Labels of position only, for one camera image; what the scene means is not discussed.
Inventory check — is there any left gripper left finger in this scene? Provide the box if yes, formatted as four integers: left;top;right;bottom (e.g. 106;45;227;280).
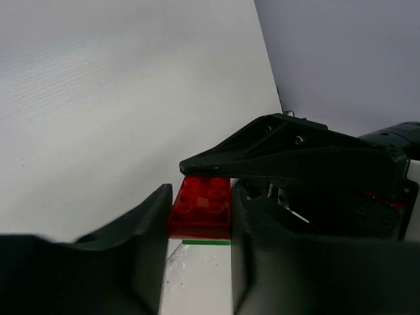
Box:
1;184;173;314

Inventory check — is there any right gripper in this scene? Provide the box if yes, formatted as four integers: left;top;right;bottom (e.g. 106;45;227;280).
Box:
179;114;410;241

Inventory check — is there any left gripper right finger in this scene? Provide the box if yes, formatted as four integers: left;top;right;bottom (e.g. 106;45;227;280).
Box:
231;186;419;314

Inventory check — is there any red green yellow lego stack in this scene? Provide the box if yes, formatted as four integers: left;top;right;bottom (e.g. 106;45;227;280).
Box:
167;177;231;245

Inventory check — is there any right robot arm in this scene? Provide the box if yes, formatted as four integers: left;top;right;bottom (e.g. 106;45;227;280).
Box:
180;114;419;240

